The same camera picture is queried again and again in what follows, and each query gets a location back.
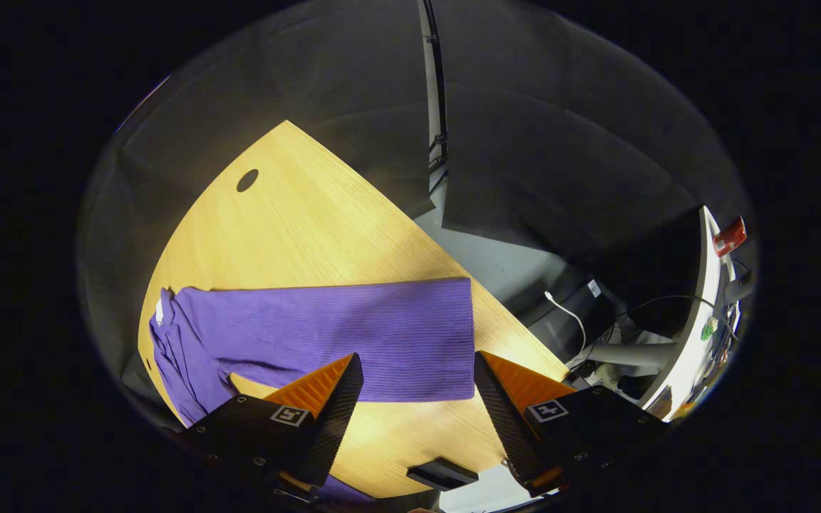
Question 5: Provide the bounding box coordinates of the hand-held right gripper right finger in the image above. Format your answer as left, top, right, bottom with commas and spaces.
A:
473, 351, 668, 498

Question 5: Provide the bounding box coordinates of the white desk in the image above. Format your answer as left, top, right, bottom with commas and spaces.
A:
642, 207, 739, 421

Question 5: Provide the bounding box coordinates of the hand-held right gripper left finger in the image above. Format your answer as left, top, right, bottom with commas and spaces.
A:
182, 353, 365, 499

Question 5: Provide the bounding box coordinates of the grey metal desk leg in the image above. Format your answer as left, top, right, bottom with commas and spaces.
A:
582, 342, 678, 368

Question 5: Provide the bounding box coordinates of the white cable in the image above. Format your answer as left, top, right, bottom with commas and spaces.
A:
544, 291, 588, 357

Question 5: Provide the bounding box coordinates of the small black block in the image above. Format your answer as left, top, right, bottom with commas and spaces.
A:
406, 458, 479, 492

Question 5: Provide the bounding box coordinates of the metal backdrop stand pole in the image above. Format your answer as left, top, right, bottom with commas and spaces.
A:
418, 0, 448, 193

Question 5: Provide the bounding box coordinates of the small red box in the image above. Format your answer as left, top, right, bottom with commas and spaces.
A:
712, 217, 748, 257

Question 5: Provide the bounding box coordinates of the purple knit cardigan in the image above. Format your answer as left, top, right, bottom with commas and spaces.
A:
148, 278, 475, 503

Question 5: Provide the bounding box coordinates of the black box under desk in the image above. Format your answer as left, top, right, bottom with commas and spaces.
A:
528, 278, 618, 344

